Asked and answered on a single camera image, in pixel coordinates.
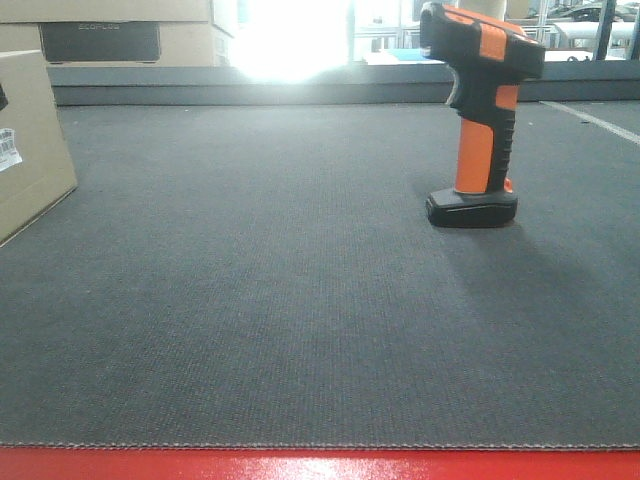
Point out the blue tray in background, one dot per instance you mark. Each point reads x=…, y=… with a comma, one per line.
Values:
x=397, y=56

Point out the stacked cardboard box black print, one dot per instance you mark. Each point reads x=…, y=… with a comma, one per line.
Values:
x=121, y=44

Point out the dark grey conveyor belt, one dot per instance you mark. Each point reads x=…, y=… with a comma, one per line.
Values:
x=265, y=275

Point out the brown cardboard package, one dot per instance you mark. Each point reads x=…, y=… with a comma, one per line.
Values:
x=37, y=170

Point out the orange black barcode scanner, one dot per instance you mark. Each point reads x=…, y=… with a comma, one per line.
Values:
x=489, y=58

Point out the top stacked cardboard box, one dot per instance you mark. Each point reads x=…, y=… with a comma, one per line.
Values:
x=221, y=14

